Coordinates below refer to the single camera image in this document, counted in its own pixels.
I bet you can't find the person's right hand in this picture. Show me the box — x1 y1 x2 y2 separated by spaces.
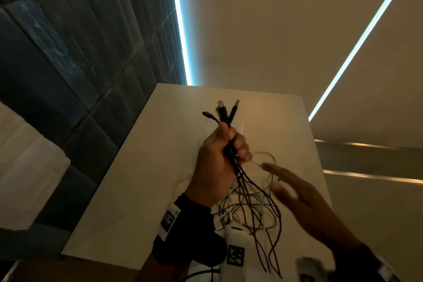
261 162 364 253

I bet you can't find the person's left hand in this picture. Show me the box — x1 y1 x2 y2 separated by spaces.
183 122 253 208

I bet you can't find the pile of cables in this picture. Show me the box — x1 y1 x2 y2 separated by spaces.
173 151 283 279

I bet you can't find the bundle of black white cables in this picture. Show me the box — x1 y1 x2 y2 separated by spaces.
216 100 283 279

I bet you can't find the person's left forearm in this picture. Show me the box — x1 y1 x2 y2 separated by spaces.
134 252 191 282

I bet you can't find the metal trim strip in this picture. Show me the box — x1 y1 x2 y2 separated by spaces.
323 169 423 186
314 139 423 151

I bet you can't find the white table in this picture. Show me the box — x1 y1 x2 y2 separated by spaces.
61 83 334 271

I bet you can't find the blue LED light strip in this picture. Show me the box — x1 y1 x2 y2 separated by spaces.
308 0 419 122
168 0 193 86

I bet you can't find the white cushion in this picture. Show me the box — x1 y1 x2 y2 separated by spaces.
0 101 71 231

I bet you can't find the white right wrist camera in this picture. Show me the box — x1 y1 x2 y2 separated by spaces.
296 257 331 282

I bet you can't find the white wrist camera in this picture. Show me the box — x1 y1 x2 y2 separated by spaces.
219 224 255 282
296 257 331 282

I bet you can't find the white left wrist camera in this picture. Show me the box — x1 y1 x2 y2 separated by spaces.
219 224 255 282

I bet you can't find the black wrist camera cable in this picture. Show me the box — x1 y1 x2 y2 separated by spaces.
186 267 221 282

